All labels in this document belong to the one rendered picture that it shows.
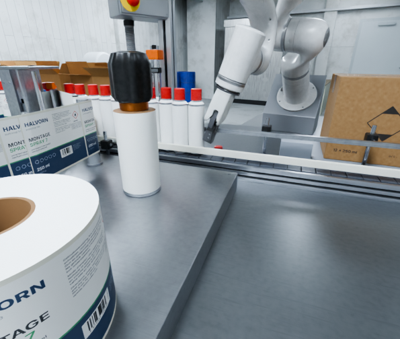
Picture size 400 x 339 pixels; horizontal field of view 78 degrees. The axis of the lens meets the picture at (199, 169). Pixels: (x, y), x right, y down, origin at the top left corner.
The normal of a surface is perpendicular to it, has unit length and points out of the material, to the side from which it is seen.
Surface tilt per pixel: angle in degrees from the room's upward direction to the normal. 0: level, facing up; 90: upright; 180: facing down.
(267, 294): 0
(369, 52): 90
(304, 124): 90
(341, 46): 90
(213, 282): 0
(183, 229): 0
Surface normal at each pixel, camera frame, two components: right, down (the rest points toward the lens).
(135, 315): 0.00, -0.91
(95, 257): 1.00, 0.04
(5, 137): 0.90, 0.18
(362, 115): -0.35, 0.37
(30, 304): 0.72, 0.29
